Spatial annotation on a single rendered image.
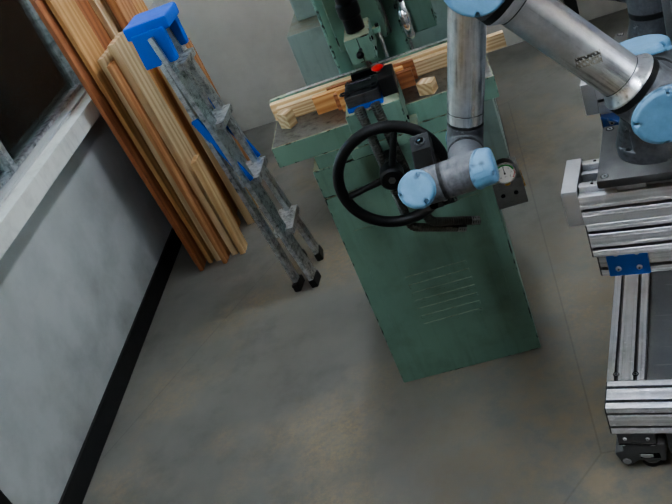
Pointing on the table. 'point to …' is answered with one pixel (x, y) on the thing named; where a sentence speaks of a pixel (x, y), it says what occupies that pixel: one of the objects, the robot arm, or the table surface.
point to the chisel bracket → (361, 43)
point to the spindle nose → (350, 10)
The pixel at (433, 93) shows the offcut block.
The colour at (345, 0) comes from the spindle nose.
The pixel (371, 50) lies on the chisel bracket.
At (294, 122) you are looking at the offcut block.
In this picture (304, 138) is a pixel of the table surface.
